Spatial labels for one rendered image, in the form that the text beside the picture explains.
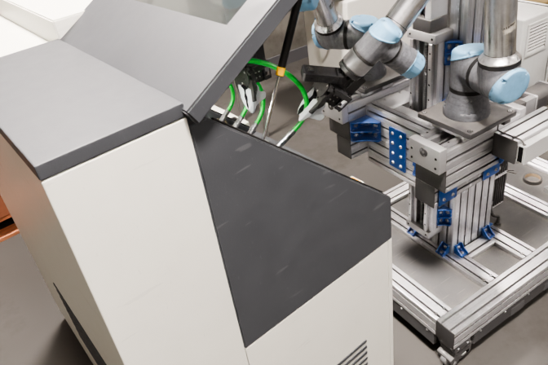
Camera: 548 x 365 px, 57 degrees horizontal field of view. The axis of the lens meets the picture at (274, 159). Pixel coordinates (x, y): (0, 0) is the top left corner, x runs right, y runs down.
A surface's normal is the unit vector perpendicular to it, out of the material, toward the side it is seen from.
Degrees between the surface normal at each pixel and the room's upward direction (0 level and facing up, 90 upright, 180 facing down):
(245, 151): 90
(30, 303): 0
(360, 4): 90
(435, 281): 0
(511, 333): 0
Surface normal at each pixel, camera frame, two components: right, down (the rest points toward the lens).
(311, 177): 0.63, 0.33
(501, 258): -0.13, -0.84
